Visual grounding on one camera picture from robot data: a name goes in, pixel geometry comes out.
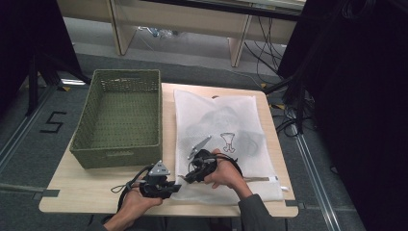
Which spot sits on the person's right hand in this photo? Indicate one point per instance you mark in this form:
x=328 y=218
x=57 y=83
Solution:
x=227 y=174

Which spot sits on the white mesh laundry bag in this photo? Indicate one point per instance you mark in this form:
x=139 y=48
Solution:
x=198 y=106

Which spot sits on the green woven basket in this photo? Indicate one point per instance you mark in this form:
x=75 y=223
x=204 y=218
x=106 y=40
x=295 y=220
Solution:
x=122 y=115

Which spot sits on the metal floor rail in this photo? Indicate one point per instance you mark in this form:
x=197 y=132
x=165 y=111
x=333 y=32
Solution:
x=22 y=128
x=312 y=173

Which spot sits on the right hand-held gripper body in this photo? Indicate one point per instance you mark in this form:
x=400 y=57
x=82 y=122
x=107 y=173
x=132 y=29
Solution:
x=203 y=160

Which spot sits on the black curtain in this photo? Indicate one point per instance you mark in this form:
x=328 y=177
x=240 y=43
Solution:
x=22 y=38
x=359 y=96

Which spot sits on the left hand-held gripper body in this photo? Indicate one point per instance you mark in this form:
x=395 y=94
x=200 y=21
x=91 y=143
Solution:
x=155 y=181

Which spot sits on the clear plastic wrap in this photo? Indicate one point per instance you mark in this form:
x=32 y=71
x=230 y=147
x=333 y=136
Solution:
x=158 y=32

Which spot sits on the person's left hand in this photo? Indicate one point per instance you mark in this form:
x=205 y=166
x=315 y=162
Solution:
x=141 y=202

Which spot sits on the black metal stand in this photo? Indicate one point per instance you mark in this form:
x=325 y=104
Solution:
x=300 y=106
x=32 y=83

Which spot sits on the grey floor tape strip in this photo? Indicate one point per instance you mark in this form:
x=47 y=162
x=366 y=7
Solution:
x=29 y=189
x=293 y=203

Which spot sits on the beige garment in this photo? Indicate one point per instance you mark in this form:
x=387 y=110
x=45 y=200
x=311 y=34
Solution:
x=224 y=118

